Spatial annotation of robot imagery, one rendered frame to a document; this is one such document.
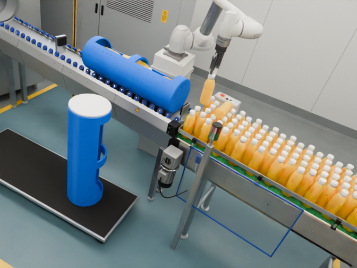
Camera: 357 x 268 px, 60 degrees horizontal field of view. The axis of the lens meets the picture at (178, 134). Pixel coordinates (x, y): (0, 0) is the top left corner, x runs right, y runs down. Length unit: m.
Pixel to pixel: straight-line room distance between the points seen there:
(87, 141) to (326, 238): 1.63
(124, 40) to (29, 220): 2.54
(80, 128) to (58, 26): 2.99
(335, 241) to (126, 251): 1.48
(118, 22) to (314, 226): 3.28
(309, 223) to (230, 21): 1.32
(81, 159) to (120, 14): 2.40
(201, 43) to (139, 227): 1.68
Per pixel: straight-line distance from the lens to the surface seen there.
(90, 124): 2.07
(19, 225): 2.77
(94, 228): 2.52
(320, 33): 4.81
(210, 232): 2.87
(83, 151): 2.22
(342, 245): 2.18
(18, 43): 3.34
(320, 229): 2.13
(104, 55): 2.51
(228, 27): 1.98
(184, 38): 2.78
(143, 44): 4.12
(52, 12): 4.93
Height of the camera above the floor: 2.20
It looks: 35 degrees down
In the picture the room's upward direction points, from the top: 15 degrees clockwise
